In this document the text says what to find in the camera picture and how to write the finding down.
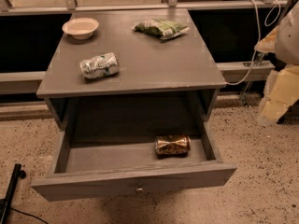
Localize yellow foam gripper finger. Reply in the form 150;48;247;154
257;64;299;126

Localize crushed orange can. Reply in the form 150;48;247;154
154;134;191;155

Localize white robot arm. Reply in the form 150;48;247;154
254;1;299;125

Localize crushed green silver can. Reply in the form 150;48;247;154
79;52;119;79

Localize open grey top drawer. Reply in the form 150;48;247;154
31;125;236;201

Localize green chip bag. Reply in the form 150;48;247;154
133;19;189;40

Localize grey wooden cabinet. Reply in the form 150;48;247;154
36;8;225;120

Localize cream ceramic bowl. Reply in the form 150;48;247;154
62;18;99;40

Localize upper metal railing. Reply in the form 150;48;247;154
0;0;299;17

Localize black stand leg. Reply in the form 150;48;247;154
0;163;26;224

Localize grey metal frame rail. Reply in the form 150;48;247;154
0;61;275;95

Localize white hanging cable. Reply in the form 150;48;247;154
224;0;282;87

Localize black floor cable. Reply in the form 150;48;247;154
0;204;50;224

